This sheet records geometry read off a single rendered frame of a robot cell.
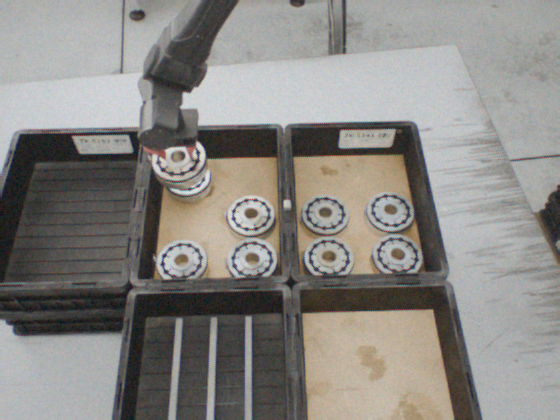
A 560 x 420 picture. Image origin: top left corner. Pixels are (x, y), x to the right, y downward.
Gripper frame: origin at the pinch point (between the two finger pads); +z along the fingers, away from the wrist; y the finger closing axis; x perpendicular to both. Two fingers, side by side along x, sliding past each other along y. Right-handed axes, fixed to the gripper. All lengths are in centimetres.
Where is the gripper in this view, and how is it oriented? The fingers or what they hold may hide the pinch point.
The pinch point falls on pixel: (177, 153)
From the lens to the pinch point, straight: 112.1
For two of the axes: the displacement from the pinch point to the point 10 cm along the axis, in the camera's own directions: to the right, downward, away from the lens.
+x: -0.3, -8.6, 5.1
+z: 0.3, 5.0, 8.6
